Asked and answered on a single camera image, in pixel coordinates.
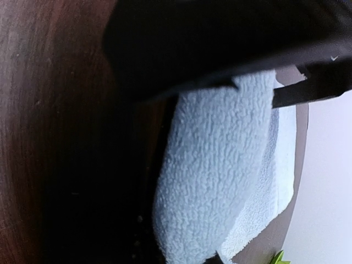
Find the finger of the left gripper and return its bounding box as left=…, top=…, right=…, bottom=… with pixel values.
left=102, top=0, right=351, bottom=108

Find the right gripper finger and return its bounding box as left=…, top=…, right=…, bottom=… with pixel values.
left=204, top=253, right=223, bottom=264

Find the light blue towel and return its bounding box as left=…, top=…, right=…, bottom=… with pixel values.
left=153, top=70, right=296, bottom=263

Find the green saucer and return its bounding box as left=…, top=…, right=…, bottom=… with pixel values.
left=269, top=250, right=291, bottom=264

